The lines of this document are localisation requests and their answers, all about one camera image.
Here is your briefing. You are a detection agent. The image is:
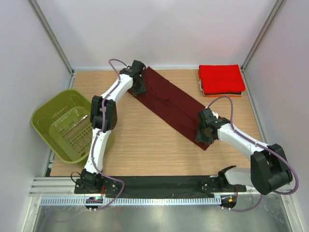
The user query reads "dark red t shirt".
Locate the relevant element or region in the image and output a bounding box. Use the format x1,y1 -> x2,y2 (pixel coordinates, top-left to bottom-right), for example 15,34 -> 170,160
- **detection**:
135,67 -> 209,151

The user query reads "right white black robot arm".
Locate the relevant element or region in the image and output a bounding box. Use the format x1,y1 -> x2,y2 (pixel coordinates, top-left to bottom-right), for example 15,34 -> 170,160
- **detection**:
196,108 -> 293,195

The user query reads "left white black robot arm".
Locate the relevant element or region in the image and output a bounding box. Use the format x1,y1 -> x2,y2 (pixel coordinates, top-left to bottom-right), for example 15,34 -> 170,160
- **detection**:
76,60 -> 147,193

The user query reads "folded orange t shirt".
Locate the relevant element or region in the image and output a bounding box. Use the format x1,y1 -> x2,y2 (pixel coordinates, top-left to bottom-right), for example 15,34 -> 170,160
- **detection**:
204,93 -> 243,98

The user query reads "folded beige t shirt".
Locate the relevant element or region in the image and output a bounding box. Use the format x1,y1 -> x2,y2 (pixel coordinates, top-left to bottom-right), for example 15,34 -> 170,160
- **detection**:
197,72 -> 205,96

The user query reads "folded black t shirt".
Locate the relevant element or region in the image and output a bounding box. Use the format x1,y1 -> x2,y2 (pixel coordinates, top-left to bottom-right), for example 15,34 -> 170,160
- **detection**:
231,91 -> 243,96

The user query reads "folded bright red t shirt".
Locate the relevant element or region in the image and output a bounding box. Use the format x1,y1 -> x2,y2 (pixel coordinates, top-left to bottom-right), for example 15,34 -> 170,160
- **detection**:
198,64 -> 246,95

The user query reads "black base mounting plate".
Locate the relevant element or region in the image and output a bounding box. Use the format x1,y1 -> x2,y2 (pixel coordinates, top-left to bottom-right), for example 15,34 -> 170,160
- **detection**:
74,175 -> 247,199

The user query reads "olive green plastic basket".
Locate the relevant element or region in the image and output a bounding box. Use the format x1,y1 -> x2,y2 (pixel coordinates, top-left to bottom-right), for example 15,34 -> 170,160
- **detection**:
29,89 -> 115,166

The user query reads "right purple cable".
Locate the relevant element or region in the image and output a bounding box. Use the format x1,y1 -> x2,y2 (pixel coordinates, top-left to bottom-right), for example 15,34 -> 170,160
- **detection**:
205,95 -> 300,213

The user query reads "purple cable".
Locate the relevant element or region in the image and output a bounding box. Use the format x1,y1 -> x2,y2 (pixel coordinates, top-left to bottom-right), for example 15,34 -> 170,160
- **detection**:
205,95 -> 300,213
48,58 -> 133,223

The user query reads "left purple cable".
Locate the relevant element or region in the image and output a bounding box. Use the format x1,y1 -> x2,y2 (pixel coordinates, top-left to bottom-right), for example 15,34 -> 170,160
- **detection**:
48,58 -> 133,223

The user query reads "left aluminium frame post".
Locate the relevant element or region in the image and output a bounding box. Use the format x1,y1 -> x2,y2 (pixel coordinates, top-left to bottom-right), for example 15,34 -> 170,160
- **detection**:
28,0 -> 74,75

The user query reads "aluminium frame post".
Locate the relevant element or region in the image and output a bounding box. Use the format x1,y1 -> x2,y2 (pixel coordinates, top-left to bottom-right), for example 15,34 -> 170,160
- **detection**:
28,0 -> 74,75
241,0 -> 286,72

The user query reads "slotted grey cable duct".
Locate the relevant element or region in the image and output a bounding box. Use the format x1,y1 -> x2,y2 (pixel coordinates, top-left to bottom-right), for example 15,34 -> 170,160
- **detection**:
40,196 -> 221,207

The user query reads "right aluminium frame post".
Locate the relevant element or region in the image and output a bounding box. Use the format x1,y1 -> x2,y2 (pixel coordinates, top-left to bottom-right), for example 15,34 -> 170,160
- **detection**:
241,0 -> 286,72

